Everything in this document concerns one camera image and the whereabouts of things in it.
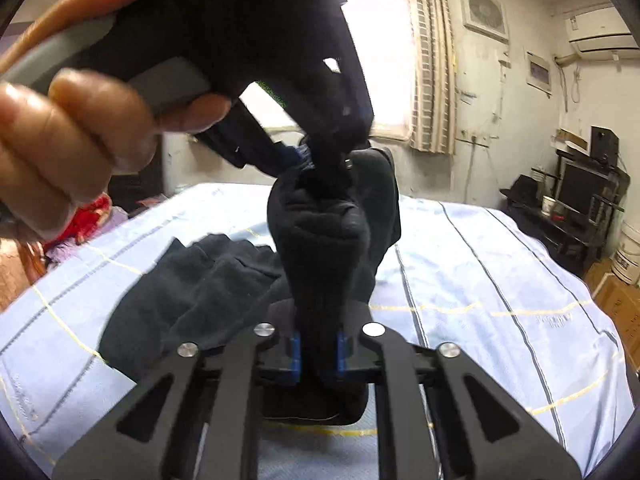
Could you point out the wall ventilation fan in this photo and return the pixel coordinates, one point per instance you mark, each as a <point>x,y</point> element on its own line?
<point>487,18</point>

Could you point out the white plastic bucket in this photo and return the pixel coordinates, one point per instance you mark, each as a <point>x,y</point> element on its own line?
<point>626,258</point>

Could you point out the white wall air conditioner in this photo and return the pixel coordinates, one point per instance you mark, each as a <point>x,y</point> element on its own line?
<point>601,35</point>

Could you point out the black hoodie with yellow lining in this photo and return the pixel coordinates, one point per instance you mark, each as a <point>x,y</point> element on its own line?
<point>330,237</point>

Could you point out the right striped curtain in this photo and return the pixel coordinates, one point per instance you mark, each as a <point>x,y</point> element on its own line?
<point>434,112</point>

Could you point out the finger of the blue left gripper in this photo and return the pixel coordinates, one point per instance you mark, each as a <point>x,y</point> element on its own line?
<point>290,155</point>

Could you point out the light blue plaid bed sheet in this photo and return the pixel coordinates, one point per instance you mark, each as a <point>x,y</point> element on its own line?
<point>459,273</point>

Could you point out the cardboard box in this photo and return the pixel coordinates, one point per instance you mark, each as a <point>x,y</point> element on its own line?
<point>619,301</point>

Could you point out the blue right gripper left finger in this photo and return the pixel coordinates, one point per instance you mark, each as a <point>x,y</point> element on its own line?
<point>294,354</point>

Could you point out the black desk with electronics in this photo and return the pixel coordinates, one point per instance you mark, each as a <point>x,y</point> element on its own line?
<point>571,210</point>

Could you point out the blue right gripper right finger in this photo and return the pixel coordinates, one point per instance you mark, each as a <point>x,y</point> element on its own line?
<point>341,354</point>

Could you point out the person's left hand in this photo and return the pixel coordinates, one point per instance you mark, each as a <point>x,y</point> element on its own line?
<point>60,149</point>

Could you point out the window with bright light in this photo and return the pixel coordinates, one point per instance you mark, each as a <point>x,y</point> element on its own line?
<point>383,37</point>

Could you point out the red floral blanket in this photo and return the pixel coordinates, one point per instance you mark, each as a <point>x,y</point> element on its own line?
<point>86,221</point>

